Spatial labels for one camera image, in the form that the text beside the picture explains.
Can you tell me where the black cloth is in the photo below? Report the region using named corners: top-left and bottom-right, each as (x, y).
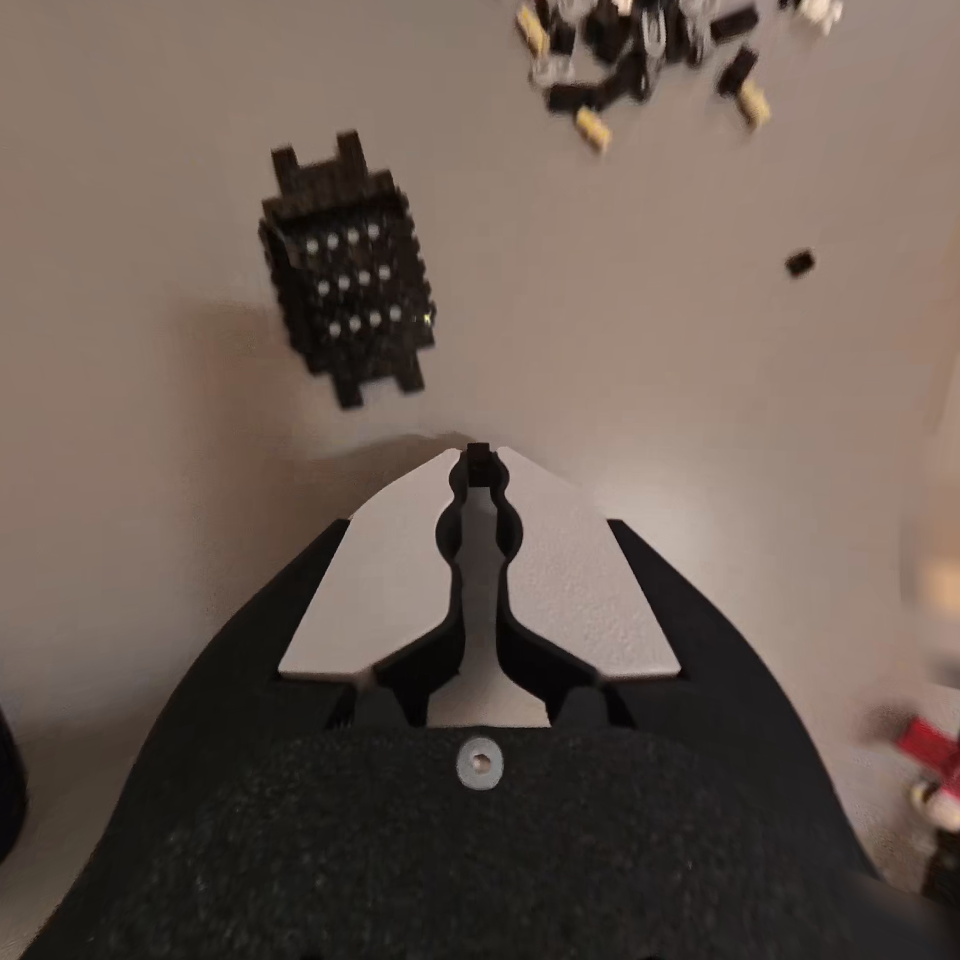
top-left (0, 705), bottom-right (30, 864)

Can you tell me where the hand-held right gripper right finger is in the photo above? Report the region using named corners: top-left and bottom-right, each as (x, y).
top-left (495, 446), bottom-right (682, 727)

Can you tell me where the pile of small bricks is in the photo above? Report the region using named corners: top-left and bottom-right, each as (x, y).
top-left (513, 0), bottom-right (845, 155)

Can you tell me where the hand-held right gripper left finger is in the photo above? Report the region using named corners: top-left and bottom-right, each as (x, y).
top-left (277, 447), bottom-right (470, 727)

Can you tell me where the black brick chassis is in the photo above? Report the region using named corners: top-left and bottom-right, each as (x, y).
top-left (258, 129), bottom-right (438, 412)

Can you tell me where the red toy minifigure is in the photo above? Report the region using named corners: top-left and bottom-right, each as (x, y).
top-left (896, 712), bottom-right (960, 796)

